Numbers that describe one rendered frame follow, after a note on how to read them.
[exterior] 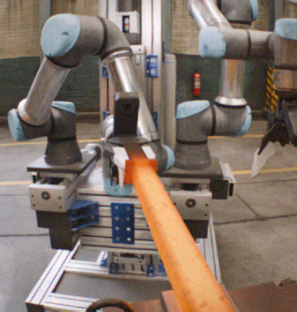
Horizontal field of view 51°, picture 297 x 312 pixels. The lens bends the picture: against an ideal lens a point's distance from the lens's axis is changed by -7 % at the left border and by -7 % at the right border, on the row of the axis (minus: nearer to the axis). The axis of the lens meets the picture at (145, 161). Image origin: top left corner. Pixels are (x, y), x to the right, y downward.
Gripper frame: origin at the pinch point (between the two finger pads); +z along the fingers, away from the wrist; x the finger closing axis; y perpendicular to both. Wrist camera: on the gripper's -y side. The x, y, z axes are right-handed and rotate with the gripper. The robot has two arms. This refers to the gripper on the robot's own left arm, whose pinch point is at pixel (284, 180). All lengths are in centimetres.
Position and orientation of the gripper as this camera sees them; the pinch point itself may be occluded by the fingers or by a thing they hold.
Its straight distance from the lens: 76.4
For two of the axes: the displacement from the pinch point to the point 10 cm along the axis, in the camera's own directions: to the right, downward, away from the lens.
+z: 0.0, 9.6, 2.8
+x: -9.9, -0.3, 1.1
